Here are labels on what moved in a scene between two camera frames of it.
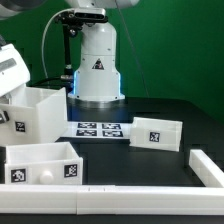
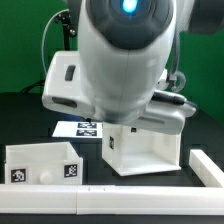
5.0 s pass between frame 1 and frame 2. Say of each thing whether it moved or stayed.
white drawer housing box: moved
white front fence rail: stayed
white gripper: moved
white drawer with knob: stayed
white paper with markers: stayed
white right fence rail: stayed
